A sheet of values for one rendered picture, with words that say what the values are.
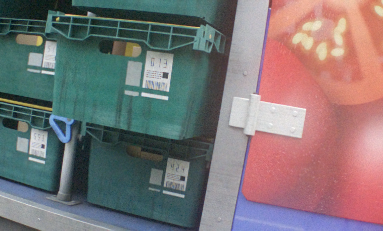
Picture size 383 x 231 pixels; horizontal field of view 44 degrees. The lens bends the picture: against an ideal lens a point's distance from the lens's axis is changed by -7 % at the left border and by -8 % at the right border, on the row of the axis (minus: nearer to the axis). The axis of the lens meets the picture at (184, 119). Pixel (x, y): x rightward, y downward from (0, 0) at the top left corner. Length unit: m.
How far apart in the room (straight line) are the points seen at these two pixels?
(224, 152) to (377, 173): 0.36
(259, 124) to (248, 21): 0.24
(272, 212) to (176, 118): 0.31
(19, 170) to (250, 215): 0.78
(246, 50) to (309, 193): 0.36
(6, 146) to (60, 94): 0.48
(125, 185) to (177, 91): 0.43
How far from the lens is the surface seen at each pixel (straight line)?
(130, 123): 1.13
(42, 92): 1.56
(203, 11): 1.13
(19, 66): 1.62
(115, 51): 1.41
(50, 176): 1.55
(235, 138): 1.16
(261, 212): 1.17
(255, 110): 1.12
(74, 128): 1.46
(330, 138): 1.13
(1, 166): 1.66
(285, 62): 1.15
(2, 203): 1.46
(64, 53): 1.21
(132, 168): 1.41
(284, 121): 1.13
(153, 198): 1.41
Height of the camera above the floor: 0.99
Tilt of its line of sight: 2 degrees down
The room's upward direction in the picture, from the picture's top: 10 degrees clockwise
